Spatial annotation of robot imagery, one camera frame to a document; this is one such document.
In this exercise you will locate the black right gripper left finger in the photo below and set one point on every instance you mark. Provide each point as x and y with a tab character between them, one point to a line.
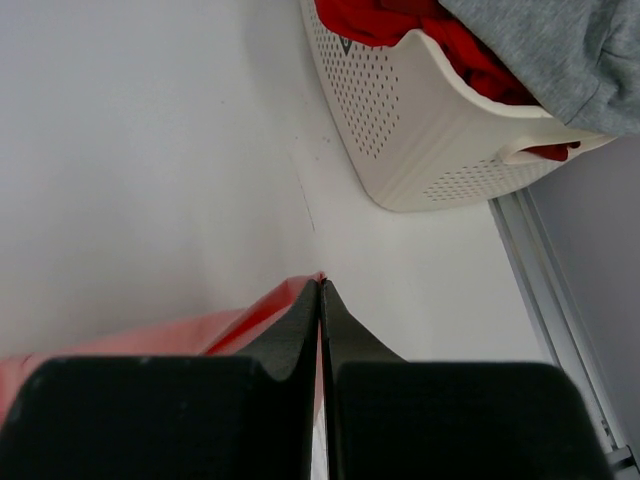
175	420

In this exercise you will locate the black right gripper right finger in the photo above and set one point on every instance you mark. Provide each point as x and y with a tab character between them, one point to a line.
390	418

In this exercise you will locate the pink t shirt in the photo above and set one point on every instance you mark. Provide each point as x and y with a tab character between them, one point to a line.
200	335

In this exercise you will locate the white perforated laundry basket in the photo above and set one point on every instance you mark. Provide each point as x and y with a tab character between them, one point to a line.
420	138

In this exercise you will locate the red t shirt in basket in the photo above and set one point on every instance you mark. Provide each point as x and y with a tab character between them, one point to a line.
385	23

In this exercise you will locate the grey t shirt in basket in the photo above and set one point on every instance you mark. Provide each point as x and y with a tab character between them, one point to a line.
578	59

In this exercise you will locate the aluminium table frame rail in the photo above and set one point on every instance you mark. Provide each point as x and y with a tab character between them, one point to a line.
557	321

